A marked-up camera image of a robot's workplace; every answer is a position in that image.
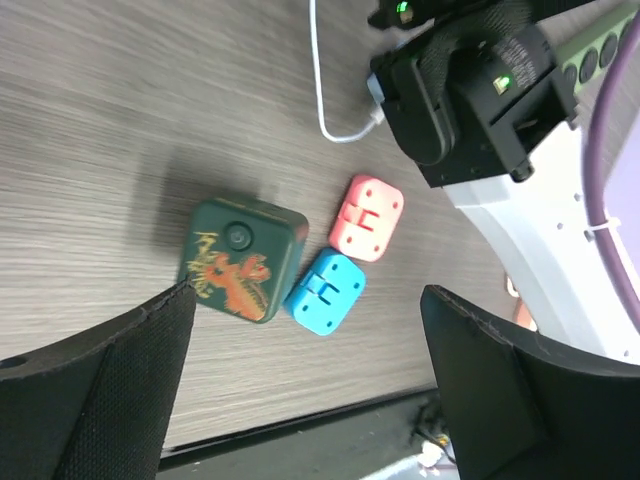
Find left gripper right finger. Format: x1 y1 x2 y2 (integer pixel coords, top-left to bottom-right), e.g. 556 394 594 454
420 285 639 480

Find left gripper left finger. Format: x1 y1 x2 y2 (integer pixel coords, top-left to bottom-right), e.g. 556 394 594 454
1 281 196 479

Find dark green square plug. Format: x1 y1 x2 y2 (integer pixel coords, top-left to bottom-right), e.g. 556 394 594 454
177 195 309 324

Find blue square plug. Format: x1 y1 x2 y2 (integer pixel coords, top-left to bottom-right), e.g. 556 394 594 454
284 248 367 336

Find red pink square plug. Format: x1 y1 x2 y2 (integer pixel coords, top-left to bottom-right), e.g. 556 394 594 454
328 174 404 262

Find white usb cable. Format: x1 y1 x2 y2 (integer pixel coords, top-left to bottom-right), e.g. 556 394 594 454
308 0 386 145

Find light blue charger plug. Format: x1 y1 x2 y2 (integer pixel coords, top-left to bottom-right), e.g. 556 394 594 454
367 74 385 105

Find green power strip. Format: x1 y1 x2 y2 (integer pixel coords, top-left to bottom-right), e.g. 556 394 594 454
556 3 639 95

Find pink round power socket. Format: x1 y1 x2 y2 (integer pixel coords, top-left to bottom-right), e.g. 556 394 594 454
506 276 538 331

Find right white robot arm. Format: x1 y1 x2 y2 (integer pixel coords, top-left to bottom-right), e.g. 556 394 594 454
368 1 639 364

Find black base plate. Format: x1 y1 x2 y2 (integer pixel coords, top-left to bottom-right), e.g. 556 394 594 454
156 389 440 479

